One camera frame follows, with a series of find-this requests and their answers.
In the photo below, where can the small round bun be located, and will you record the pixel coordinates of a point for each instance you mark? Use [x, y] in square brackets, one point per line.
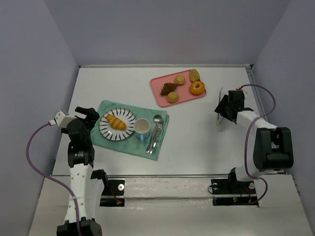
[172, 97]
[180, 79]

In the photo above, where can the blue striped white plate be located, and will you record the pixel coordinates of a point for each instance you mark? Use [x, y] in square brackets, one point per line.
[111, 134]

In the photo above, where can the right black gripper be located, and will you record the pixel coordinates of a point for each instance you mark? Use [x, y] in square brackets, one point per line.
[224, 108]

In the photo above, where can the green cloth placemat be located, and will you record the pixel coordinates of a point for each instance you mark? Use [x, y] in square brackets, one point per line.
[131, 145]

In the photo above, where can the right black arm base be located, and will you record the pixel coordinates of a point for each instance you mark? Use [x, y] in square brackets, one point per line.
[228, 191]

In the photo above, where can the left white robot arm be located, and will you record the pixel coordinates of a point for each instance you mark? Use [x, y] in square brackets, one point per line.
[86, 184]

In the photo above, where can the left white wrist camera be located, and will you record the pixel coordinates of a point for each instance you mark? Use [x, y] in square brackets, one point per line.
[61, 119]

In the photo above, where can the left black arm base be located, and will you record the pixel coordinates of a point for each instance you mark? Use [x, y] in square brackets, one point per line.
[113, 191]

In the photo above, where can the small round bun front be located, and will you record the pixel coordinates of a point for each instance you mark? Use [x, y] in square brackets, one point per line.
[172, 97]

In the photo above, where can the seeded oval bread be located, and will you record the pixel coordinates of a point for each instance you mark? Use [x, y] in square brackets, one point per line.
[194, 75]

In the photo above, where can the striped yellow bread roll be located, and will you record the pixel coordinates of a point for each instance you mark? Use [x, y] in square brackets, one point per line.
[116, 123]

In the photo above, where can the silver fork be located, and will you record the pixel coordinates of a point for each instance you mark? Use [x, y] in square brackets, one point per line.
[155, 136]

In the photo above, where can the silver spoon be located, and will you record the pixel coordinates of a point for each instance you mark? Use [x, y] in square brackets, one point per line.
[156, 119]

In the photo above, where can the silver metal tongs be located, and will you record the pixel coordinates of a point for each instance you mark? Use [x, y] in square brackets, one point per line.
[219, 119]

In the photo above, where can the small round bun back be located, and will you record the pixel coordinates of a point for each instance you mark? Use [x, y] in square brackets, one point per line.
[180, 79]

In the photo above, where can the pink tray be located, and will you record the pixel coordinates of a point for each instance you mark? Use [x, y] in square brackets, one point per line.
[183, 90]

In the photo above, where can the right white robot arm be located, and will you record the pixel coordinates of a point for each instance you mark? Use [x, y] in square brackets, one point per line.
[267, 147]

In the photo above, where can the orange donut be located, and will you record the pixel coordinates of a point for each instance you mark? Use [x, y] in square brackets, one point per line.
[197, 88]

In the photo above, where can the blue mug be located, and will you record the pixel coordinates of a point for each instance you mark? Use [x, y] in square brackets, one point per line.
[142, 129]

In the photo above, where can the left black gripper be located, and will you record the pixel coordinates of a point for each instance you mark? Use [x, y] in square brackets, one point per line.
[89, 115]

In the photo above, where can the chocolate croissant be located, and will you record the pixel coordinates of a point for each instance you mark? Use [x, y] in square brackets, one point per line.
[168, 88]

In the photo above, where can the silver knife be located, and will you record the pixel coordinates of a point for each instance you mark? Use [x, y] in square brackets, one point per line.
[151, 139]

